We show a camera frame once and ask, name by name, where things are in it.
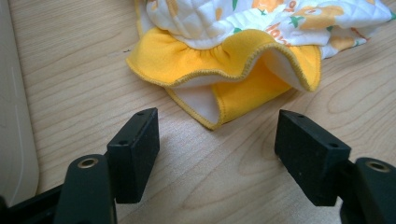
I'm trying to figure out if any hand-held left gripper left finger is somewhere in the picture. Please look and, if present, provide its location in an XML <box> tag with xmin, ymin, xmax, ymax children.
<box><xmin>53</xmin><ymin>107</ymin><xmax>161</xmax><ymax>224</ymax></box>

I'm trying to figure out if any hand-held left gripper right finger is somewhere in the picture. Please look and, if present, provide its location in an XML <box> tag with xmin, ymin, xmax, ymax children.
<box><xmin>274</xmin><ymin>109</ymin><xmax>396</xmax><ymax>224</ymax></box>

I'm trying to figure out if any white and yellow printed garment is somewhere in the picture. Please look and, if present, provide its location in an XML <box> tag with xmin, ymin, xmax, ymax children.
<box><xmin>125</xmin><ymin>0</ymin><xmax>396</xmax><ymax>131</ymax></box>

